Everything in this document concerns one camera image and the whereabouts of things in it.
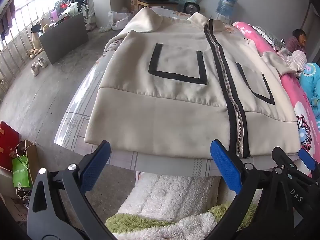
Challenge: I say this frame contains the white plastic bag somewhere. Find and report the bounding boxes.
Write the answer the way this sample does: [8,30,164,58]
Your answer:
[107,10,133,30]

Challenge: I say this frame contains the white water dispenser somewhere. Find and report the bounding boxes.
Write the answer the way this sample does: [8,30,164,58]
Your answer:
[214,15,231,26]

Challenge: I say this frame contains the dark hanging clothes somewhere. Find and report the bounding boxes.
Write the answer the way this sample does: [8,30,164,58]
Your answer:
[0,5,13,40]

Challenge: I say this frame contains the green paper bag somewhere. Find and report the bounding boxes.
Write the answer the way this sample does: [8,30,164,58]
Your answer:
[12,155,30,188]

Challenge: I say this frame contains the wheelchair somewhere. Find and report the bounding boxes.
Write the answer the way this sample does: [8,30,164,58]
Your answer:
[60,0,90,19]

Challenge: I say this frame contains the brown paper bag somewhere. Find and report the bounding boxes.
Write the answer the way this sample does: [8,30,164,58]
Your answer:
[17,140,40,188]

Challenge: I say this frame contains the white green fleece robe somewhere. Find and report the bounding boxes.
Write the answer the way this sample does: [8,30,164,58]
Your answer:
[105,174,258,240]

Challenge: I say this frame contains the blue water bottle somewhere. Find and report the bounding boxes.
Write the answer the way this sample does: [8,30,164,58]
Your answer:
[215,0,237,19]

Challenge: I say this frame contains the striped knit cloth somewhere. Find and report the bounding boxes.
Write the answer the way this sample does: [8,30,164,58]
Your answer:
[277,49,307,74]

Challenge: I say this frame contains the blue printed quilt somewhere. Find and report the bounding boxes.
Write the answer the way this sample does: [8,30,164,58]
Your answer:
[299,62,320,130]

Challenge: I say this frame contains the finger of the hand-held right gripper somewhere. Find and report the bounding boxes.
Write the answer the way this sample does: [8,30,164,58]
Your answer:
[272,146,298,178]
[298,148,320,178]

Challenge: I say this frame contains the black small fan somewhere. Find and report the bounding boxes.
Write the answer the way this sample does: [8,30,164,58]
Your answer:
[184,2,200,14]

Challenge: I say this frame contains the cream zip jacket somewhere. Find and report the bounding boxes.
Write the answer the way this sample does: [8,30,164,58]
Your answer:
[84,7,302,158]

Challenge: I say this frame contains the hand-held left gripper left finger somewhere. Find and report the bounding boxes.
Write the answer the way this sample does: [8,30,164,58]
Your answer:
[27,140,114,240]

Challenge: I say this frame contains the metal railing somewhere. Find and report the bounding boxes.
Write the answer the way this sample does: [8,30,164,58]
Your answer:
[0,0,60,100]

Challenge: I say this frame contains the pink floral blanket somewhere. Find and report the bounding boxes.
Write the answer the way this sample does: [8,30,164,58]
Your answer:
[231,21,320,155]

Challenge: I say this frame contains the dark grey cabinet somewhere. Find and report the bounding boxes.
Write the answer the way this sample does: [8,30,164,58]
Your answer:
[39,12,89,65]

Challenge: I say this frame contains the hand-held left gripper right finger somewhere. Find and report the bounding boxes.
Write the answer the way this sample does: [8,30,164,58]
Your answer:
[211,139,295,240]

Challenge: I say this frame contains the grey lace-edged pillow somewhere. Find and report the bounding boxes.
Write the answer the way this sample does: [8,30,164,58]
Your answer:
[251,25,285,52]

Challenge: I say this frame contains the red paper bag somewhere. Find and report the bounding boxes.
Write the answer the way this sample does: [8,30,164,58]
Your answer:
[0,120,20,172]

